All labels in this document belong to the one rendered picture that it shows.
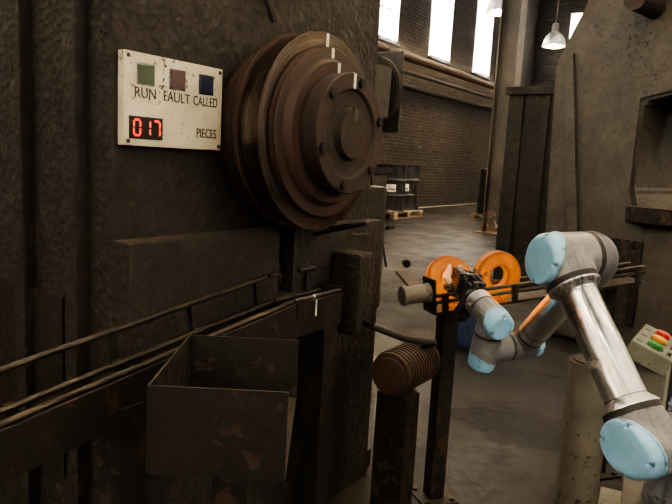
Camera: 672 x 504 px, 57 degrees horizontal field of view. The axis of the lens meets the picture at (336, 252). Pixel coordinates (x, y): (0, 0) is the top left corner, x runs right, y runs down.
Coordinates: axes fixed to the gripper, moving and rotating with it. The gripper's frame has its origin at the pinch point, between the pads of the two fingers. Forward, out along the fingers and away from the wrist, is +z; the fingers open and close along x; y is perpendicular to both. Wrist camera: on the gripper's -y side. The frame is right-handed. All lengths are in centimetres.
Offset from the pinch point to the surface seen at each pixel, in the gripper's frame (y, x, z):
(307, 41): 63, 56, -13
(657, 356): 0, -42, -45
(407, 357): -15.3, 18.0, -22.2
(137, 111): 47, 91, -31
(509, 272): 3.0, -19.6, -2.3
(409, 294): -2.8, 14.8, -8.0
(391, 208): -277, -331, 889
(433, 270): 1.9, 5.3, -0.6
